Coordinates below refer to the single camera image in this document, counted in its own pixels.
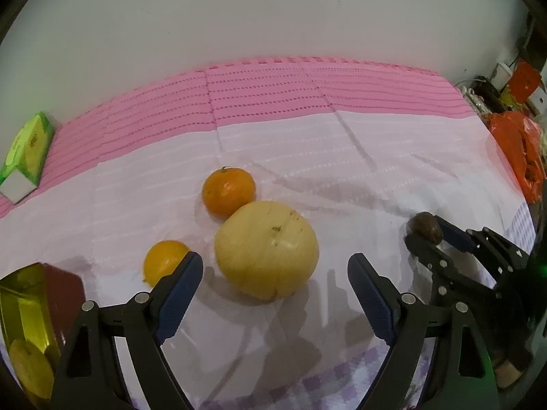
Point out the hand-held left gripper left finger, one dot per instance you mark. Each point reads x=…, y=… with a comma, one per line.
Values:
x=183, y=290

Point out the orange tangerine with stem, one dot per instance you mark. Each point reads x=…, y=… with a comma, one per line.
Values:
x=228, y=192

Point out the pink and purple bed sheet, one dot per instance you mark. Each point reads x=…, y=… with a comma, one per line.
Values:
x=342, y=158

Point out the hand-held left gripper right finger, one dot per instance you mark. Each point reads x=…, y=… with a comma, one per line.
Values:
x=371, y=299

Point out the orange plastic bag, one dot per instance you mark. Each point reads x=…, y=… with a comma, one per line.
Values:
x=513, y=136

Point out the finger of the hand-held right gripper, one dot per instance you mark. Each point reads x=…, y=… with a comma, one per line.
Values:
x=457, y=237
x=427, y=252

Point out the red packet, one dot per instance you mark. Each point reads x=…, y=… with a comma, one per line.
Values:
x=523, y=79

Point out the yellow melon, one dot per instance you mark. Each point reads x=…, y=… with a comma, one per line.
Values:
x=265, y=252

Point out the gold metal tin box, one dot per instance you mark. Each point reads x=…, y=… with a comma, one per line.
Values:
x=25, y=307

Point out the green tissue box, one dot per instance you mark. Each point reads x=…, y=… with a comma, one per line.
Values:
x=25, y=149

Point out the dark brown passion fruit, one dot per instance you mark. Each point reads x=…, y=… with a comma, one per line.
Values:
x=425, y=226

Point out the yellow-green pear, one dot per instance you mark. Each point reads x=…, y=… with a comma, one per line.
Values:
x=30, y=367

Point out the yellowish orange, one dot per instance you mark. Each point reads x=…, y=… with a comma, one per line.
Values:
x=162, y=262

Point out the person's right hand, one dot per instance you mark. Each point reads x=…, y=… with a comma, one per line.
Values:
x=508, y=371

